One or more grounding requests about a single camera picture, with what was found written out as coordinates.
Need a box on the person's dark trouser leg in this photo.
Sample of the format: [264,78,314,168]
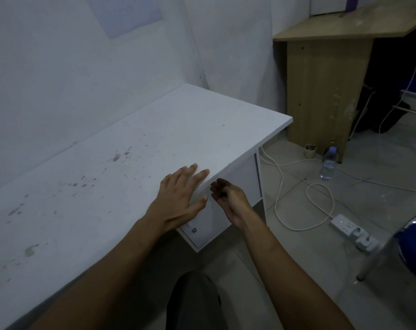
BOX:
[165,271,223,330]

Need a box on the white power strip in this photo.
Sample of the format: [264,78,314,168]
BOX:
[330,213,381,254]

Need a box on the white desk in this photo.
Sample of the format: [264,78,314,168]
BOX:
[0,83,294,330]

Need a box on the person's left forearm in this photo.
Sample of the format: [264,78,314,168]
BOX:
[29,216,181,330]

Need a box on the person's left hand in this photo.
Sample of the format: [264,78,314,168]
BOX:
[144,164,210,234]

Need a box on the person's right forearm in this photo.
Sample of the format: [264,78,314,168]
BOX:
[228,218,356,330]

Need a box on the light wooden desk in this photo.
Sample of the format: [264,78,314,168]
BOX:
[273,0,416,164]

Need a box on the thin white cable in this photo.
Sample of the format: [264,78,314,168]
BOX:
[338,48,416,195]

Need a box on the person's right hand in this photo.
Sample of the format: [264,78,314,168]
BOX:
[210,179,256,231]

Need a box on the pale paper sheet on wall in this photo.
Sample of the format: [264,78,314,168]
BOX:
[86,0,164,39]

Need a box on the white power strip cable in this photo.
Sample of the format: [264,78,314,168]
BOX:
[259,146,336,232]

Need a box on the white board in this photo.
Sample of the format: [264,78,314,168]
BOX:
[309,0,348,16]

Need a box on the white plug adapter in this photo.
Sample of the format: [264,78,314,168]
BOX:
[354,234,381,254]

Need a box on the clear plastic water bottle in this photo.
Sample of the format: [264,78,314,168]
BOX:
[319,146,338,182]

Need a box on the blue chair with metal legs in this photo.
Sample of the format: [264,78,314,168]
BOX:
[356,209,416,286]

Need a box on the white desk drawer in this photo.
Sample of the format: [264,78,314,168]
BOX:
[176,153,264,253]

